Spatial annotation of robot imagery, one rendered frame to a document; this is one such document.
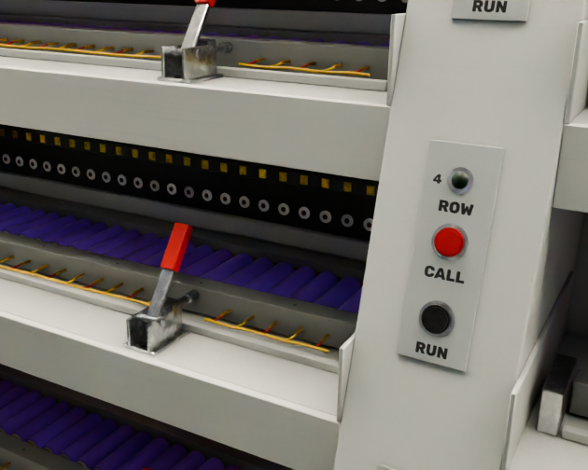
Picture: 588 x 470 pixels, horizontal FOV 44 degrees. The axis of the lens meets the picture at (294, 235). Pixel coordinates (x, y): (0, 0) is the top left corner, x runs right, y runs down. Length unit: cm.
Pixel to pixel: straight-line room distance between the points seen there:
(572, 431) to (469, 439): 7
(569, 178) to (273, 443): 24
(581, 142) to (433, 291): 11
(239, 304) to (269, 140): 14
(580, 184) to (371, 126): 12
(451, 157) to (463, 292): 7
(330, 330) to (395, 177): 14
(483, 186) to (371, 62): 15
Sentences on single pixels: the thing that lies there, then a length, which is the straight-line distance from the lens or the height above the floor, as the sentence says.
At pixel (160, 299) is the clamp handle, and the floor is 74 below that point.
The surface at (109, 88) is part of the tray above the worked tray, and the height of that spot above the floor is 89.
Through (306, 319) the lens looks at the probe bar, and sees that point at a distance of 52.
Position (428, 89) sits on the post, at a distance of 42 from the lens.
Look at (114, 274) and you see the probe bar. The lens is 61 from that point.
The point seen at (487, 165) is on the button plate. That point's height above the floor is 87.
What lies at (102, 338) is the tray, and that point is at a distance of 55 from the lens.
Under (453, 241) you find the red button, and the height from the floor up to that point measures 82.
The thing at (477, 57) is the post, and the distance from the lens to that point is 41.
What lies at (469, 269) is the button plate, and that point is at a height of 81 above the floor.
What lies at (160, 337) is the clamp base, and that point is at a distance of 52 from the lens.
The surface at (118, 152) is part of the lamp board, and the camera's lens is 74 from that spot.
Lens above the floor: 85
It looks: 6 degrees down
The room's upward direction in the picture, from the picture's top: 8 degrees clockwise
